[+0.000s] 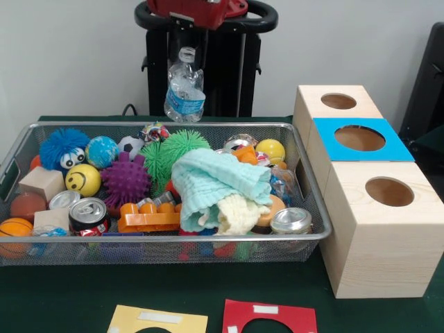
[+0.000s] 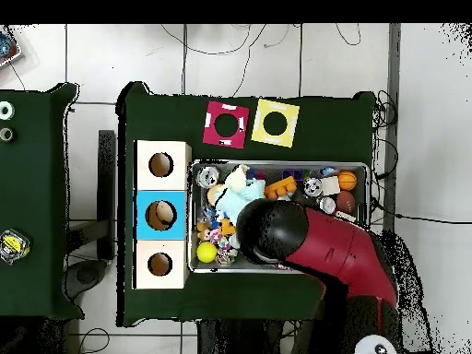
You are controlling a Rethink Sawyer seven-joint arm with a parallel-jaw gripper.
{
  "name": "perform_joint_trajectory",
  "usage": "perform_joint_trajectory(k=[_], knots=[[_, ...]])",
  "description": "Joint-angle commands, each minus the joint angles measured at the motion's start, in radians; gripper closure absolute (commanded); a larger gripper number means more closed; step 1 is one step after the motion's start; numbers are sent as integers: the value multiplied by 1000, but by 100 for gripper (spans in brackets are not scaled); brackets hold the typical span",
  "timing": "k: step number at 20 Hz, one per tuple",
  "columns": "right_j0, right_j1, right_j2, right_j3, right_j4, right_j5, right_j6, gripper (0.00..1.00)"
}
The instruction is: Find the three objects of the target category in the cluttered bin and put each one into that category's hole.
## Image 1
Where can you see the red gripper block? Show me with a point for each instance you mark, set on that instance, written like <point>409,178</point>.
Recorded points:
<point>190,10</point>

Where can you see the red card with round hole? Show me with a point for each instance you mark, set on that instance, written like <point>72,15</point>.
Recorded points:
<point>236,315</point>

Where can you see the wooden box with three holes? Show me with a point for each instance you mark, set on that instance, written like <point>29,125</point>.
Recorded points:
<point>381,249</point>

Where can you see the yellow card with round hole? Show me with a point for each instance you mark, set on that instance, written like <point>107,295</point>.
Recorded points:
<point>121,319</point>

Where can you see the green fuzzy ball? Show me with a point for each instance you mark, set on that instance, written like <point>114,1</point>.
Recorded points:
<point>184,144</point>

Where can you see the plain yellow ball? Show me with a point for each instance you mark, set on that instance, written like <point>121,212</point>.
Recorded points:
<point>270,152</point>

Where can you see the mint green cloth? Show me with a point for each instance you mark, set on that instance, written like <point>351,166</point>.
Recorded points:
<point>215,177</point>

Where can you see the purple spiky ball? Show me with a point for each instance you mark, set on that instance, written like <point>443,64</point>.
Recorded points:
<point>126,180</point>

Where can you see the blue fuzzy ball with eyes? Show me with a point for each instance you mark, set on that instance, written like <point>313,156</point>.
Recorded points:
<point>59,145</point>

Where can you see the yellow smiley face ball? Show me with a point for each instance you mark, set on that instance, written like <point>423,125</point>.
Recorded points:
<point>83,180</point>

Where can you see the orange toy building brick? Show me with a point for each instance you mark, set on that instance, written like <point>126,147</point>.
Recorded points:
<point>149,218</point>

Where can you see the plain wooden block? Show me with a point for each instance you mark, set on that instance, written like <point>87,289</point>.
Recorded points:
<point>40,182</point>

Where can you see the brown ball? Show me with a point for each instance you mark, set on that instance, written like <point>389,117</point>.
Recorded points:
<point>27,206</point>

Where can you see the black chair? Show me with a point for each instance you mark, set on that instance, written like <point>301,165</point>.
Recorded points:
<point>426,86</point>

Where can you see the orange basketball toy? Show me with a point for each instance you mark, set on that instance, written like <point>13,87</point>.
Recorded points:
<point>15,229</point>

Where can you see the black pedestal with red base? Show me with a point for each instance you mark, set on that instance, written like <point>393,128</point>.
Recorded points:
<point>229,86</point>

